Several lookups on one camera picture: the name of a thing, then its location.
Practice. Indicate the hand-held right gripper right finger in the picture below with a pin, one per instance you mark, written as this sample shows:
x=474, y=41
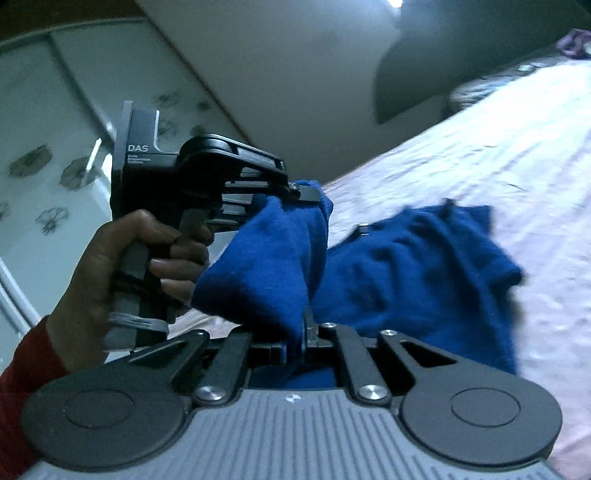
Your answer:
x=310, y=334

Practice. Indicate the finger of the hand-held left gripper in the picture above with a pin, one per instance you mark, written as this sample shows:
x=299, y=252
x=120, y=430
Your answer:
x=263, y=164

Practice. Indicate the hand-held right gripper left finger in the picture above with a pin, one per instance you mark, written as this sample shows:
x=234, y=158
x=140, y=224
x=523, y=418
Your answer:
x=231, y=364

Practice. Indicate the blue knit garment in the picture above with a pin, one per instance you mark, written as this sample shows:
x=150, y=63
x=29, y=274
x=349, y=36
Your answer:
x=406, y=277

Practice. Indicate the person's left forearm red sleeve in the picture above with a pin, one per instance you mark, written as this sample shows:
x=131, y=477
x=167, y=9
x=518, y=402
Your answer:
x=23, y=383

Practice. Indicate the person's left hand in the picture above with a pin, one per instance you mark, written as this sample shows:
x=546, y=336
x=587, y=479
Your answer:
x=92, y=286

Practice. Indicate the glass sliding wardrobe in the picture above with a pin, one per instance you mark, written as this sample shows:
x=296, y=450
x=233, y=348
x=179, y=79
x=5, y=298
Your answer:
x=46, y=115

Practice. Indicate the grey patterned pillow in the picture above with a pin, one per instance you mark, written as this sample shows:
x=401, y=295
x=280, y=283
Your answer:
x=494, y=83

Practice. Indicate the bed with pink sheet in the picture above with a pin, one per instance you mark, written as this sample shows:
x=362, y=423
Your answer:
x=508, y=184

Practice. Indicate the purple cloth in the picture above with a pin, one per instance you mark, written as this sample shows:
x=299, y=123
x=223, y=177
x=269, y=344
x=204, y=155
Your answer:
x=575, y=42

